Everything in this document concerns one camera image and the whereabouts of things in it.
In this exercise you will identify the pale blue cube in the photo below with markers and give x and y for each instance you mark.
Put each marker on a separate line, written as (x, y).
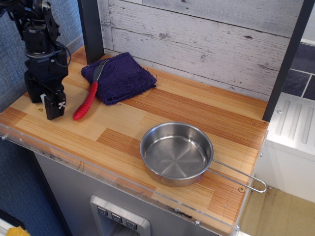
(43, 98)

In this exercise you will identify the purple folded towel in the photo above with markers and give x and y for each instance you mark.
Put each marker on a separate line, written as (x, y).
(123, 78)

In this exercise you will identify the silver dispenser button panel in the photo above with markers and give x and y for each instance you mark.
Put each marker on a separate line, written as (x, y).
(113, 220)

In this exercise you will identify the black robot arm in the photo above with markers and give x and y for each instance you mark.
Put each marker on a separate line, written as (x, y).
(36, 25)

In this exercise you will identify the yellow object at corner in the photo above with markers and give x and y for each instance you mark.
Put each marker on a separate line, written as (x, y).
(17, 231)

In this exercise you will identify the white ribbed side cabinet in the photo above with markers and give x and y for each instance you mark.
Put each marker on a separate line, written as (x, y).
(287, 160)

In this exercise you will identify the clear acrylic edge guard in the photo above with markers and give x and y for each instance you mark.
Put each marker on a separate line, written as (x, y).
(108, 164)

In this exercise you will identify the red handled fork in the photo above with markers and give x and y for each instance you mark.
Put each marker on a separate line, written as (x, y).
(85, 106)

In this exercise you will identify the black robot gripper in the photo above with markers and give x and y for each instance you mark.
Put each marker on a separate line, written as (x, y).
(44, 75)

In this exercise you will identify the dark right frame post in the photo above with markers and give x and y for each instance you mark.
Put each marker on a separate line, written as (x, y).
(292, 48)

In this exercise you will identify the stainless steel pan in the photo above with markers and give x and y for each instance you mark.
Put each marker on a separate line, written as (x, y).
(178, 154)

